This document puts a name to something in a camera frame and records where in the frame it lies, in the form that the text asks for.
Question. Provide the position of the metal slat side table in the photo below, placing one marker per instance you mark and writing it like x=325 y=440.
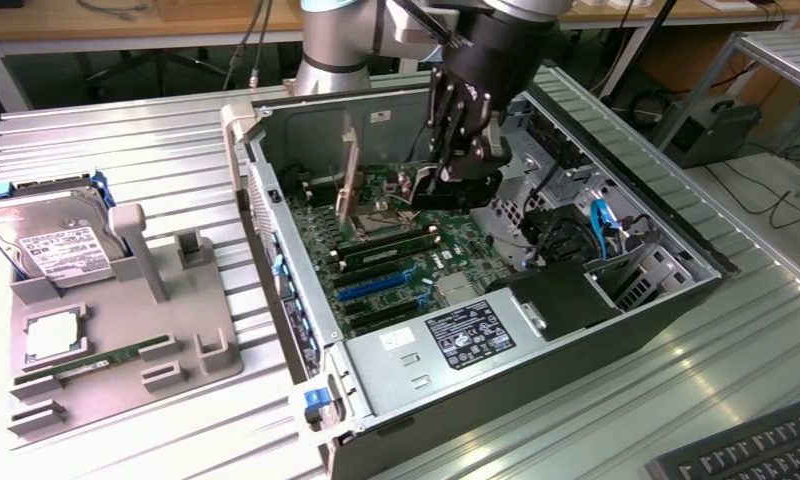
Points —
x=794 y=60

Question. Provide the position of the wooden desk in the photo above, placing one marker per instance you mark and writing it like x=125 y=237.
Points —
x=173 y=22

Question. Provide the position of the black keyboard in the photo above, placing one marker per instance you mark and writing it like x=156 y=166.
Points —
x=760 y=445

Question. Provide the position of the CPU with silver lid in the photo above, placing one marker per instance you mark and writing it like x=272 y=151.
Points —
x=53 y=337

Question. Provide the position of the black box on floor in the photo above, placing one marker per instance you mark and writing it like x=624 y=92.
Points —
x=720 y=135

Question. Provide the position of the graphics card with metal bracket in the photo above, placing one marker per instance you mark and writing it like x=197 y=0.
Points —
x=454 y=195

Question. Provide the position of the black expansion slot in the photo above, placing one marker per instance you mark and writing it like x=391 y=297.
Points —
x=367 y=275
x=380 y=307

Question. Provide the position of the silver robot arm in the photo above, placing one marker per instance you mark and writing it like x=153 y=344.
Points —
x=336 y=45

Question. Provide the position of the hard disk with blue rails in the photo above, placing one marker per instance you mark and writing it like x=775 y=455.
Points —
x=47 y=240

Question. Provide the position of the grey power supply with label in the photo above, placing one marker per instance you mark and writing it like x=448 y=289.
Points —
x=440 y=360

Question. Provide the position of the green RAM stick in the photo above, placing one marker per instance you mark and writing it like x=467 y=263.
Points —
x=93 y=362

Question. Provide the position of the installed RAM stick with label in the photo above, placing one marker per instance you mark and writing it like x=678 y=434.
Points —
x=387 y=252

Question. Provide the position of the grey parts rack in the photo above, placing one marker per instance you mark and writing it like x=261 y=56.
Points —
x=120 y=380

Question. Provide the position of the blue case latch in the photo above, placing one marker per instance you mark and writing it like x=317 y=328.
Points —
x=316 y=397

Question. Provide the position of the metal disk bay cage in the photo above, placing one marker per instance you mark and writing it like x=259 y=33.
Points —
x=527 y=170

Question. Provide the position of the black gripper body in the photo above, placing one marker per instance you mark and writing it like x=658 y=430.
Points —
x=500 y=55

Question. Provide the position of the open black PC case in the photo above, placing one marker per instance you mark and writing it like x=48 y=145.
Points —
x=640 y=190

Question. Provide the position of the green motherboard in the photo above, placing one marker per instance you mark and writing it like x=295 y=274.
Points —
x=454 y=250

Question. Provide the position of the CPU socket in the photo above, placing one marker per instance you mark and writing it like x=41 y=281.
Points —
x=376 y=225

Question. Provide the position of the silver chipset heat sink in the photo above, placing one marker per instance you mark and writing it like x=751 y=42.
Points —
x=455 y=291

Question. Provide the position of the black plastic fan shroud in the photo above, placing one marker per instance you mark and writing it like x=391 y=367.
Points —
x=560 y=300

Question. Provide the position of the blue expansion slot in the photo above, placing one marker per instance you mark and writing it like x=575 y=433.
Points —
x=369 y=287

